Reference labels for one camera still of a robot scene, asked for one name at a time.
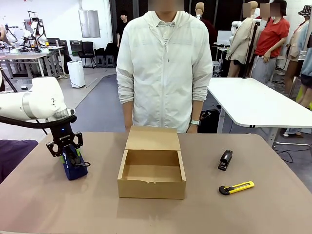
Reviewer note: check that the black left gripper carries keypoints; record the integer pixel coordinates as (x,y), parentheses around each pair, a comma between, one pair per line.
(62,135)

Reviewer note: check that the person's right forearm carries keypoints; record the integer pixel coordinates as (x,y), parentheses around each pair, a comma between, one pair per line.
(128,114)

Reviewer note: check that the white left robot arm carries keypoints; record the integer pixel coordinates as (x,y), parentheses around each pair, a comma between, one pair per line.
(41,97)

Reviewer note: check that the person's left forearm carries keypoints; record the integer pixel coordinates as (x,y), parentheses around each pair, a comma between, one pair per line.
(197,111)

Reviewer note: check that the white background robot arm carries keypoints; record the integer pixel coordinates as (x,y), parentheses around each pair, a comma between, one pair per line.
(36,26)

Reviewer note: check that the brown cardboard box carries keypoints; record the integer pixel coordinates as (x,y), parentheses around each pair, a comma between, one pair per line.
(151,190)

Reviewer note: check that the person's right hand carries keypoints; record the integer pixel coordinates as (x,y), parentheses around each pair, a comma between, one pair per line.
(128,128)

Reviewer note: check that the person's left hand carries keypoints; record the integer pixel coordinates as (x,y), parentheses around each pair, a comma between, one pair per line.
(193,129)

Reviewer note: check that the purple cloth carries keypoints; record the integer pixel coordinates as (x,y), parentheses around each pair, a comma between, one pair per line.
(14,156)

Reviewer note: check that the white air purifier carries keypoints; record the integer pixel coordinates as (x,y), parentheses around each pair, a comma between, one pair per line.
(76,74)

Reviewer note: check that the black office chair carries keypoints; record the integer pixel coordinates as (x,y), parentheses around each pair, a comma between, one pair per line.
(87,52)

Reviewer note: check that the black stool chair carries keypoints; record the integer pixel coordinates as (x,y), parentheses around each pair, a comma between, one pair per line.
(106,56)

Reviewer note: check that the grey background work table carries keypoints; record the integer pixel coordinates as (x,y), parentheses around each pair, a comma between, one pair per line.
(22,57)

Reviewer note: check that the person in white jacket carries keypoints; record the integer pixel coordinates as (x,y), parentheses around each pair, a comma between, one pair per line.
(165,73)

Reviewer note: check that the bystander in black clothes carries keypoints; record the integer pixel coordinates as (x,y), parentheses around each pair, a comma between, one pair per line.
(122,29)

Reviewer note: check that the pale green wristwatch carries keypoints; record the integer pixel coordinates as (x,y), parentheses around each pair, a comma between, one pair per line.
(195,122)

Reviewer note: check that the black bag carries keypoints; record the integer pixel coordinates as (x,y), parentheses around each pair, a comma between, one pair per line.
(209,122)

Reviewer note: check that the black stapler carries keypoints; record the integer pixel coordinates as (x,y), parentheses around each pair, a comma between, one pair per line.
(225,158)

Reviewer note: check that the yellow black utility knife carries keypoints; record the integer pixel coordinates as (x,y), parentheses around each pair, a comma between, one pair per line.
(240,187)

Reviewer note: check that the white table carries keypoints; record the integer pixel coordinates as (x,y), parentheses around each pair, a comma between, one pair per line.
(243,102)

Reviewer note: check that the mannequin in dark top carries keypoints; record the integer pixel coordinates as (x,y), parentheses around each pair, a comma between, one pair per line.
(207,24)

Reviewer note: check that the mannequin in beige jacket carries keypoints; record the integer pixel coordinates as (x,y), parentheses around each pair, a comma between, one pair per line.
(240,41)

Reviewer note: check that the bystander in red shirt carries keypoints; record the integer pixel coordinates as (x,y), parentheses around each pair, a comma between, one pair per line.
(270,36)

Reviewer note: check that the mannequin with bucket hat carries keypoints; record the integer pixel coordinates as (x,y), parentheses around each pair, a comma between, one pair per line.
(302,48)

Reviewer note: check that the grey wall panel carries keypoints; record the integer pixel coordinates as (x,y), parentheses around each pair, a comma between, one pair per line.
(89,23)

